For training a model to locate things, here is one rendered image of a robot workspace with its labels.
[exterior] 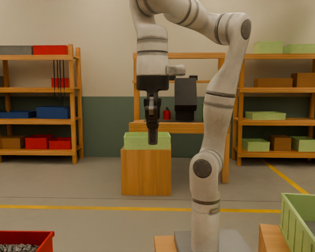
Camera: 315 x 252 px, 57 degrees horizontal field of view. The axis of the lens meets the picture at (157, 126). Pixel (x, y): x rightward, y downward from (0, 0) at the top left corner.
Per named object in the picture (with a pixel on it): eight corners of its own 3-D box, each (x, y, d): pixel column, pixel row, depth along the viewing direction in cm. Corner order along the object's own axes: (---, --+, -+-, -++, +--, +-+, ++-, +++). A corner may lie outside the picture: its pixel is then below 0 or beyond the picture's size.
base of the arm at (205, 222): (187, 242, 100) (187, 195, 98) (212, 240, 102) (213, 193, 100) (195, 258, 91) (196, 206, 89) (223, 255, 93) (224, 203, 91)
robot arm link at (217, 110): (238, 97, 92) (231, 98, 84) (222, 177, 97) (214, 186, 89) (210, 92, 96) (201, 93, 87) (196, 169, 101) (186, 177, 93)
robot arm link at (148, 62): (186, 74, 62) (186, 44, 61) (133, 75, 63) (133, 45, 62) (184, 76, 71) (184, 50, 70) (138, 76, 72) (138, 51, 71)
